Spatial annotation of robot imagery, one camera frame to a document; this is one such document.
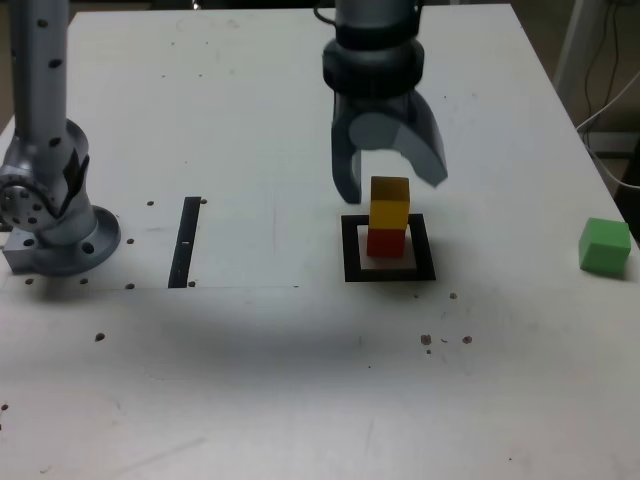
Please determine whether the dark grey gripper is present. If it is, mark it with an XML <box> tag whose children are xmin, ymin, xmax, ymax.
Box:
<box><xmin>329</xmin><ymin>89</ymin><xmax>449</xmax><ymax>205</ymax></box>

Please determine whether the yellow cube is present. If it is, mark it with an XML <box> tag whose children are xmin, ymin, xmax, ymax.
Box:
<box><xmin>369</xmin><ymin>175</ymin><xmax>412</xmax><ymax>232</ymax></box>

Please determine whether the red cube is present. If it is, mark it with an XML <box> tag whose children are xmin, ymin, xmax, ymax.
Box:
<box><xmin>366</xmin><ymin>227</ymin><xmax>406</xmax><ymax>260</ymax></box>

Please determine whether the green cube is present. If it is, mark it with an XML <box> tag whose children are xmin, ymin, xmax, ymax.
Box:
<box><xmin>578</xmin><ymin>217</ymin><xmax>632</xmax><ymax>279</ymax></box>

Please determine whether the black tape square outline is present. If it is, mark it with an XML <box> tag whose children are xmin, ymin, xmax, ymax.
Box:
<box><xmin>340</xmin><ymin>213</ymin><xmax>437</xmax><ymax>284</ymax></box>

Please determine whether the white furniture leg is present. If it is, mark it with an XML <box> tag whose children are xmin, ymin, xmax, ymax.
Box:
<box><xmin>552</xmin><ymin>0</ymin><xmax>601</xmax><ymax>96</ymax></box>

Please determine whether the black tape strip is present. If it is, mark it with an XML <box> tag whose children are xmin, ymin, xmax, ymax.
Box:
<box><xmin>167</xmin><ymin>196</ymin><xmax>202</xmax><ymax>290</ymax></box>

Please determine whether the white cable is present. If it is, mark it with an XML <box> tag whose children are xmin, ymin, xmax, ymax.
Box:
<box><xmin>574</xmin><ymin>64</ymin><xmax>640</xmax><ymax>191</ymax></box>

